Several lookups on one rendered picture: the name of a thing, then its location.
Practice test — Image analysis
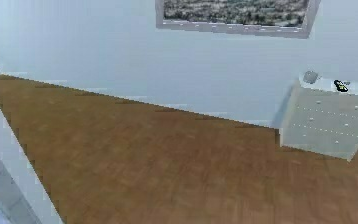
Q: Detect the grey round object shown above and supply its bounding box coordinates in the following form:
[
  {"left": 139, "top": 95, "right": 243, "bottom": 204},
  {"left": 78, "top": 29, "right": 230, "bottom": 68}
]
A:
[{"left": 302, "top": 70, "right": 321, "bottom": 85}]

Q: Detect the white chest of drawers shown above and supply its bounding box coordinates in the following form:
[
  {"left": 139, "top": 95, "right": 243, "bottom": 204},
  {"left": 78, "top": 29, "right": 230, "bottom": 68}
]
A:
[{"left": 279, "top": 73, "right": 358, "bottom": 162}]

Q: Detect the black and yellow small object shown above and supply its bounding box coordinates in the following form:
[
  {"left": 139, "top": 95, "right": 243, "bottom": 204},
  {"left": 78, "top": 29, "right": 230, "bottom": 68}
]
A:
[{"left": 333, "top": 79, "right": 350, "bottom": 94}]

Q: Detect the grey framed wall picture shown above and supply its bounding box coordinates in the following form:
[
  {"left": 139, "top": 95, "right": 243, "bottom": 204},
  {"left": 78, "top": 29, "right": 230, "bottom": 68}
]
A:
[{"left": 154, "top": 0, "right": 322, "bottom": 40}]

